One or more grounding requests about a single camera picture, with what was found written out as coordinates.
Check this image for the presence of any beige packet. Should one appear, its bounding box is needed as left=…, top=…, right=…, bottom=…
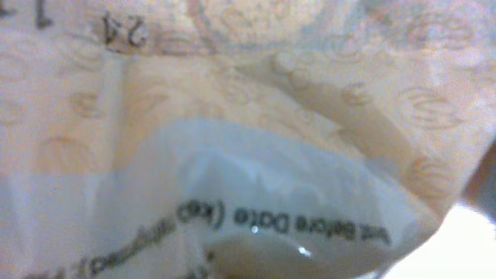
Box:
left=1, top=0, right=495, bottom=278

